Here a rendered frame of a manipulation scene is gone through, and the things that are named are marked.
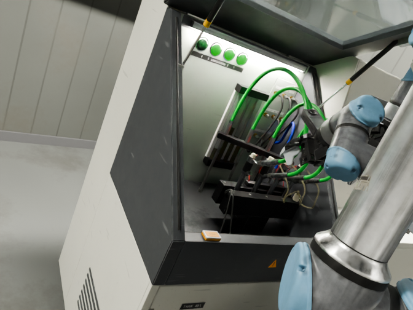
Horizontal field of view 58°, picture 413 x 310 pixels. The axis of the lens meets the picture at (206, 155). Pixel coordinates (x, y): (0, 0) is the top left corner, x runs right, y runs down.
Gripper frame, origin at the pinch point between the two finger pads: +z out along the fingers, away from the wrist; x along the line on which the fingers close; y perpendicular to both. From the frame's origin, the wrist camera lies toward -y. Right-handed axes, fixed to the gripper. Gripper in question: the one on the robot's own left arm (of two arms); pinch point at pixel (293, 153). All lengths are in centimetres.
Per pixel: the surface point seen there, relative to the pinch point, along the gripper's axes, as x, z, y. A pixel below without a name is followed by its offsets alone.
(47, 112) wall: -101, 194, -98
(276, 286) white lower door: 4.0, 28.8, 38.1
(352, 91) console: 34.8, 10.1, -31.4
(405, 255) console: 70, 39, 28
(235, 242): -17.9, 7.7, 25.7
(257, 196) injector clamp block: -1.2, 26.2, 7.3
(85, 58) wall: -74, 165, -134
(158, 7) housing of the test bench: -41, 9, -54
